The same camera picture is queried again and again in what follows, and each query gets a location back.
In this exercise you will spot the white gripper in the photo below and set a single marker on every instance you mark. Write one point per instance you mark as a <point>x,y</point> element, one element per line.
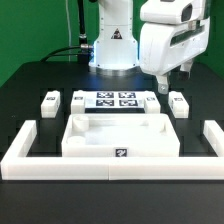
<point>174,32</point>

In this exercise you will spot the white desk top tray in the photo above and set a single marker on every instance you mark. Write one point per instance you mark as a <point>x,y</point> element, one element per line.
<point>119,135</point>

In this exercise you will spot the fiducial marker plate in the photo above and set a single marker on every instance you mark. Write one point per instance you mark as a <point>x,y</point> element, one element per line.
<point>114,99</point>

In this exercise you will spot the white U-shaped fence frame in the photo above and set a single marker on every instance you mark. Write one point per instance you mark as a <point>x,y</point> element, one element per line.
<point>17,165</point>

